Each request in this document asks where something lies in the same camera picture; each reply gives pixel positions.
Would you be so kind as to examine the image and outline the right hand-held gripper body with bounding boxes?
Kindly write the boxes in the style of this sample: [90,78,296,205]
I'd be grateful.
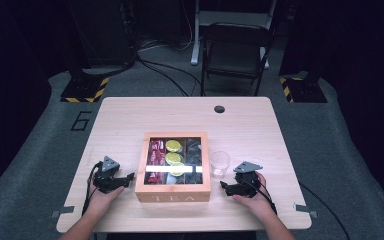
[232,161,264,198]

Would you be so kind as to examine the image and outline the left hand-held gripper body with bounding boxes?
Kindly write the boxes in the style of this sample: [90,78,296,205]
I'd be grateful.
[92,155,128,195]

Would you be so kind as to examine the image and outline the wooden box with window lid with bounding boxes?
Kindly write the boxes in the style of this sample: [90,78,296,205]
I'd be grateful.
[134,131,212,204]

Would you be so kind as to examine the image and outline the person's left hand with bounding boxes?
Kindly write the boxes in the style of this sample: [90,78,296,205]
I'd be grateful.
[87,185,126,215]

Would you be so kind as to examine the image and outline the person's right hand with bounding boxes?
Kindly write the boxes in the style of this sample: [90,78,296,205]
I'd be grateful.
[231,171,274,218]

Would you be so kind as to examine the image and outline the clear plastic cup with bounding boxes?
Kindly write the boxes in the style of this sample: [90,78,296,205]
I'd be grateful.
[209,150,232,179]

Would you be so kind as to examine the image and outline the bundle of red stick sachets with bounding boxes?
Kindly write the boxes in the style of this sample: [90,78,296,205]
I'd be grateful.
[145,138,167,185]

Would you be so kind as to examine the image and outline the heap of dark packets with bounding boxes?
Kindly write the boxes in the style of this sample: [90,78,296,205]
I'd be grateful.
[184,137,203,185]

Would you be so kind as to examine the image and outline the green-lidded capsule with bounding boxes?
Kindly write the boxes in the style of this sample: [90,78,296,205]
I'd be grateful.
[168,161,186,177]
[165,139,183,153]
[164,151,185,166]

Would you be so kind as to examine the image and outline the hazard-striped black stand base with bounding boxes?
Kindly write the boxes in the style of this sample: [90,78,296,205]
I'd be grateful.
[60,76,110,104]
[278,71,328,104]

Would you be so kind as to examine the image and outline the black folding chair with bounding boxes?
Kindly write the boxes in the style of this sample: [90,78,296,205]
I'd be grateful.
[199,22,275,98]

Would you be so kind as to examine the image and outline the dark equipment cabinet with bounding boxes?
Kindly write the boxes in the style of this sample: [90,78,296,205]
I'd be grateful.
[67,0,138,69]

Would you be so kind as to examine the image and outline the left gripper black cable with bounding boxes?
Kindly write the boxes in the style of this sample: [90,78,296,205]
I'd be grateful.
[81,161,104,215]

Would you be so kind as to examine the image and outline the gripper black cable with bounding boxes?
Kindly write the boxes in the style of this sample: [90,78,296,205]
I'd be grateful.
[241,179,278,215]
[81,161,104,215]

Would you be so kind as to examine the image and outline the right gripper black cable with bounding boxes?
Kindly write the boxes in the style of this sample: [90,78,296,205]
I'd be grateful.
[241,179,278,215]

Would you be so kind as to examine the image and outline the grey table edge bracket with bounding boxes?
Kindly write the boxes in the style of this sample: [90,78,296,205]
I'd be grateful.
[50,205,76,220]
[292,202,319,220]

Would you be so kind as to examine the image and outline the black floor cable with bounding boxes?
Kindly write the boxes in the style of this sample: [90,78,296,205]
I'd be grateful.
[298,181,352,240]

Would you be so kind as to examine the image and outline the black floor cables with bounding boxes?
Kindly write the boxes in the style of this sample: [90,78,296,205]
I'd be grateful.
[135,39,204,98]

